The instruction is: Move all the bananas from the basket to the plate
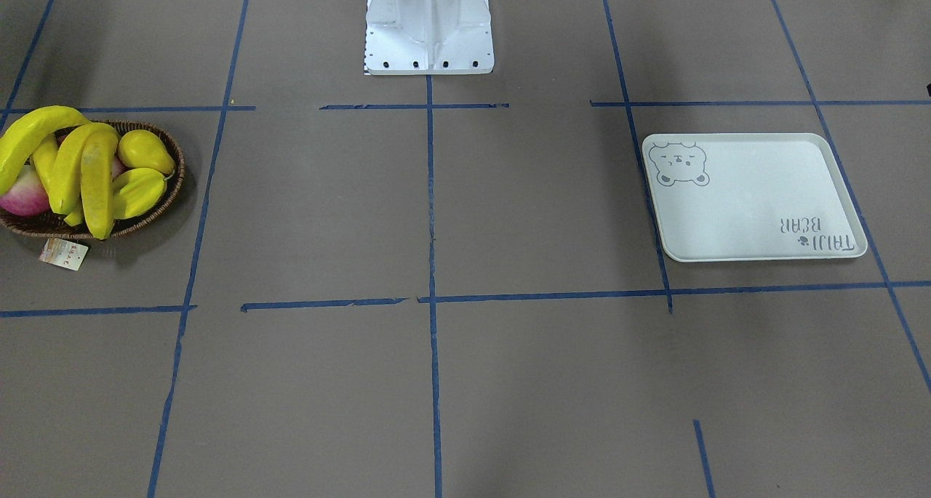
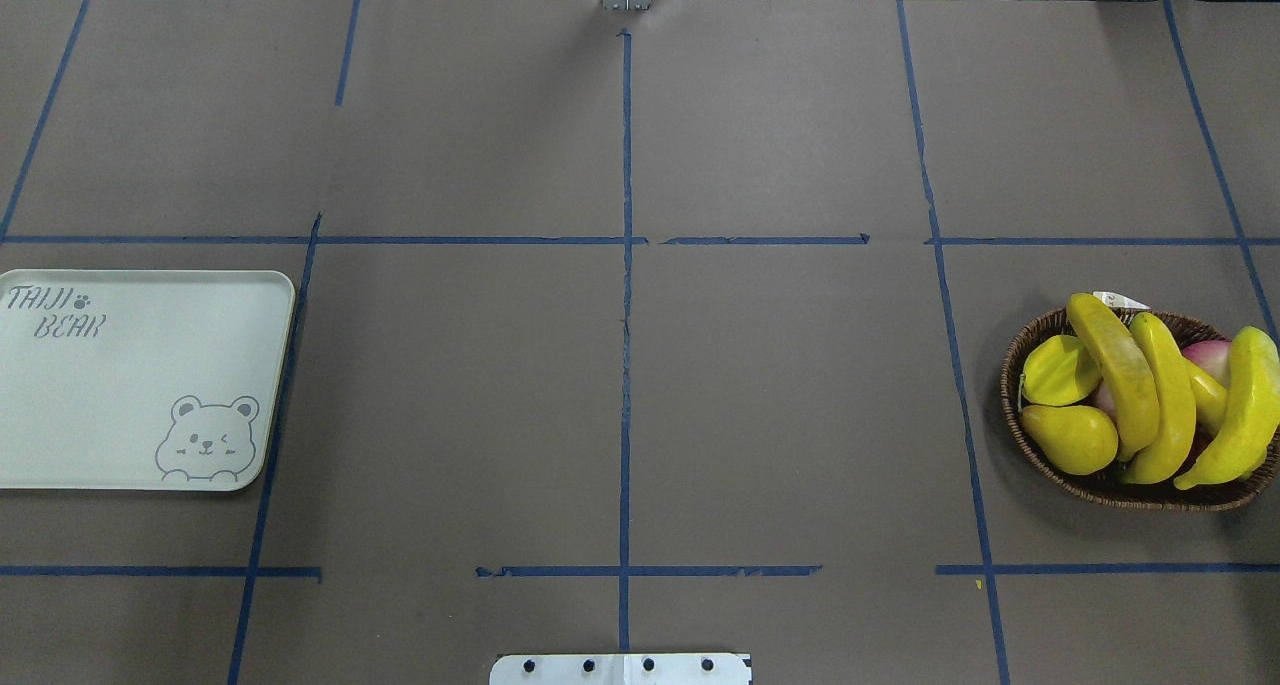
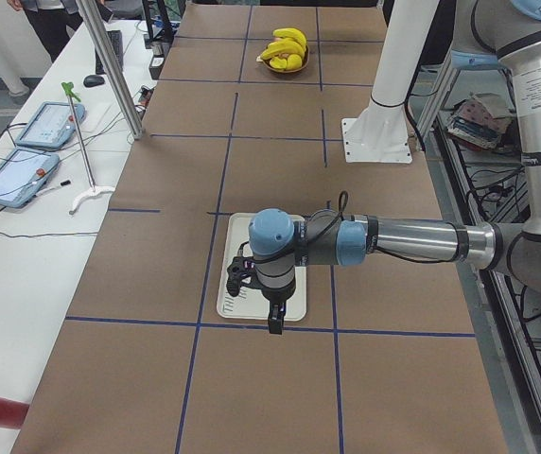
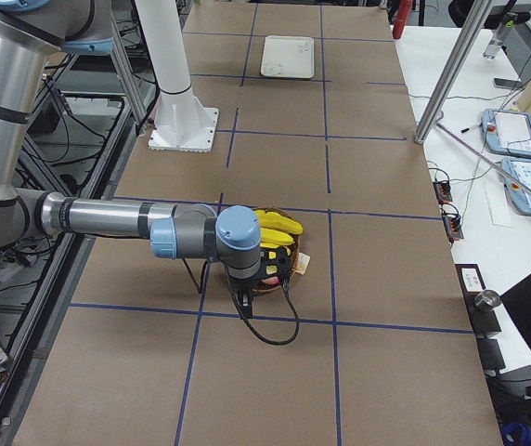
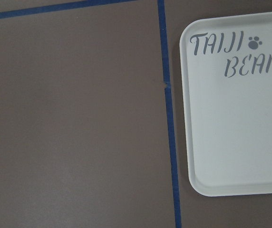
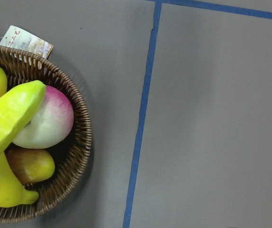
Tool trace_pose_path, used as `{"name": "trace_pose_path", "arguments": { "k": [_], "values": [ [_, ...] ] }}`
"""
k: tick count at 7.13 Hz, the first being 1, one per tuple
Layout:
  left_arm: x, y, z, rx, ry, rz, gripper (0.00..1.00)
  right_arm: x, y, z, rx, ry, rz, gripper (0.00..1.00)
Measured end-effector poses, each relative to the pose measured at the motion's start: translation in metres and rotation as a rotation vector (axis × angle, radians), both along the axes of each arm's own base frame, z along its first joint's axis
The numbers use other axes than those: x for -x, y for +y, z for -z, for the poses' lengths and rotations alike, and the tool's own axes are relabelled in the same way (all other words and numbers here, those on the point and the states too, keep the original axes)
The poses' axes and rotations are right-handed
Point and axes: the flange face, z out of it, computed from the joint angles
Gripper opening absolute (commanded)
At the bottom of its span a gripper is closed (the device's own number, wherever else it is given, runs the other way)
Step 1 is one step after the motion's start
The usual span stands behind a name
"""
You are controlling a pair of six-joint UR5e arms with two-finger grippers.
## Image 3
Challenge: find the black marker pen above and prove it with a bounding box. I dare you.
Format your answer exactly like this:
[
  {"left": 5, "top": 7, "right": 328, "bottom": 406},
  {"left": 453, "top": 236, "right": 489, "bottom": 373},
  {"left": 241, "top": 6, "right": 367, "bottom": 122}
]
[{"left": 34, "top": 180, "right": 72, "bottom": 197}]

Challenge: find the metal rod white stand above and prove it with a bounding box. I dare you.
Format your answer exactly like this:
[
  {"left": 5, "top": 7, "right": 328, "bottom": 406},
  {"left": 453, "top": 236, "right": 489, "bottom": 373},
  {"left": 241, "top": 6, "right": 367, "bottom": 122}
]
[{"left": 61, "top": 82, "right": 115, "bottom": 216}]

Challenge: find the white bear tray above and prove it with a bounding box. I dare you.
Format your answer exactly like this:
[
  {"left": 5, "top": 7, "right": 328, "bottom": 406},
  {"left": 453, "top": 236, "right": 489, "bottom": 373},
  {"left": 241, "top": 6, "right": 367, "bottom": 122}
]
[{"left": 216, "top": 212, "right": 310, "bottom": 323}]

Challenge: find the lower teach pendant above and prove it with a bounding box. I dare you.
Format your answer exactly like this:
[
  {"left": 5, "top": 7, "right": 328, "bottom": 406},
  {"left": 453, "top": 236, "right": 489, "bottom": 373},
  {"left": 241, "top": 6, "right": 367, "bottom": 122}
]
[{"left": 0, "top": 147, "right": 61, "bottom": 208}]

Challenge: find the black box with label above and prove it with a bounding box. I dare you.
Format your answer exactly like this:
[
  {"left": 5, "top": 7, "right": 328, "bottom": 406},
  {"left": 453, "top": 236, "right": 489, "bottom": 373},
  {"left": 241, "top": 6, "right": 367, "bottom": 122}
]
[{"left": 148, "top": 41, "right": 171, "bottom": 80}]

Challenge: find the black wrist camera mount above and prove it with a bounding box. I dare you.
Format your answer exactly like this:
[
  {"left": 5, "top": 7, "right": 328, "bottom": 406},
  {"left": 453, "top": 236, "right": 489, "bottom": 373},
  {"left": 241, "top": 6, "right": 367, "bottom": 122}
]
[{"left": 226, "top": 256, "right": 259, "bottom": 297}]

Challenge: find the upper teach pendant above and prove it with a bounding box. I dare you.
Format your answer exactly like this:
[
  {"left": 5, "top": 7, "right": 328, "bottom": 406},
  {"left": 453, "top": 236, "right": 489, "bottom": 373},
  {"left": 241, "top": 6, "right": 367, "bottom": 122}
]
[{"left": 15, "top": 102, "right": 76, "bottom": 150}]

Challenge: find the teach pendant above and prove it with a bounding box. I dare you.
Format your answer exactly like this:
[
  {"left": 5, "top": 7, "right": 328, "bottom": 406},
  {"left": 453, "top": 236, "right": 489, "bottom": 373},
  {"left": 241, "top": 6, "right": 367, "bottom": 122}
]
[
  {"left": 15, "top": 102, "right": 76, "bottom": 150},
  {"left": 0, "top": 147, "right": 61, "bottom": 208}
]

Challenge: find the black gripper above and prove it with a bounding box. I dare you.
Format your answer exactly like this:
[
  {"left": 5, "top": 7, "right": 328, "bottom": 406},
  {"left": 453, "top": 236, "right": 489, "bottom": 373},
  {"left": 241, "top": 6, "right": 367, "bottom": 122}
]
[{"left": 262, "top": 283, "right": 296, "bottom": 335}]

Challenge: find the person in black trousers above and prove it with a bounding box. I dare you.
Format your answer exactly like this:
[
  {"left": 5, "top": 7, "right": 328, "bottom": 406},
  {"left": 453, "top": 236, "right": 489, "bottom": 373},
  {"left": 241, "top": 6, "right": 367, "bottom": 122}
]
[{"left": 6, "top": 0, "right": 82, "bottom": 62}]

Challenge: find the black keyboard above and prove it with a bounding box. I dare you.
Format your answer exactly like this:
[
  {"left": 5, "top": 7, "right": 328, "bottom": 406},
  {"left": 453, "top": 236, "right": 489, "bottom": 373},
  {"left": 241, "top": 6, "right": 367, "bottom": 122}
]
[{"left": 95, "top": 29, "right": 124, "bottom": 75}]

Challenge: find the yellow banana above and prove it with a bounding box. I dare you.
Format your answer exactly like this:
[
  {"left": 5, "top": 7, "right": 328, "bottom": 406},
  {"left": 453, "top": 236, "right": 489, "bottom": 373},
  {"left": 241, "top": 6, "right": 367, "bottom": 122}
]
[
  {"left": 269, "top": 54, "right": 303, "bottom": 72},
  {"left": 272, "top": 27, "right": 307, "bottom": 49},
  {"left": 260, "top": 39, "right": 305, "bottom": 61}
]

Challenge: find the woven brown basket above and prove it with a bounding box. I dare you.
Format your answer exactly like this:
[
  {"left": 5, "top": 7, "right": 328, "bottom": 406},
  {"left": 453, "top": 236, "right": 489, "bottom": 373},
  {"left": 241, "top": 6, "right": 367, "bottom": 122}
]
[{"left": 259, "top": 48, "right": 309, "bottom": 74}]

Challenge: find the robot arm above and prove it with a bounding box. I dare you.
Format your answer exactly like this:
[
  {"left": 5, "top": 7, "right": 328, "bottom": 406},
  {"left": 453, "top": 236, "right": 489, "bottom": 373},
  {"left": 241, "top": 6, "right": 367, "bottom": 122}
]
[{"left": 227, "top": 1, "right": 541, "bottom": 334}]

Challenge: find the aluminium profile post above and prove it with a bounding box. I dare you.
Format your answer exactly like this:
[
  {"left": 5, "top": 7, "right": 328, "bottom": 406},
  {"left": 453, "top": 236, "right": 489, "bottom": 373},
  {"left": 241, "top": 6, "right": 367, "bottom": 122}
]
[{"left": 77, "top": 0, "right": 144, "bottom": 140}]

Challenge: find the black computer mouse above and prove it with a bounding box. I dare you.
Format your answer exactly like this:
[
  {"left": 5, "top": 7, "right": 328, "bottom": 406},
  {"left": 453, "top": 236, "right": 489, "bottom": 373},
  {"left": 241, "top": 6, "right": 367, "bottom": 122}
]
[{"left": 82, "top": 75, "right": 105, "bottom": 88}]

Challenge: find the stack of cloths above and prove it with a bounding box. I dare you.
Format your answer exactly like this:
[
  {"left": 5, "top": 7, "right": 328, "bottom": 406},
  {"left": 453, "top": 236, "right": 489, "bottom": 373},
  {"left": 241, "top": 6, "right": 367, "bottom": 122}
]
[{"left": 446, "top": 93, "right": 515, "bottom": 149}]

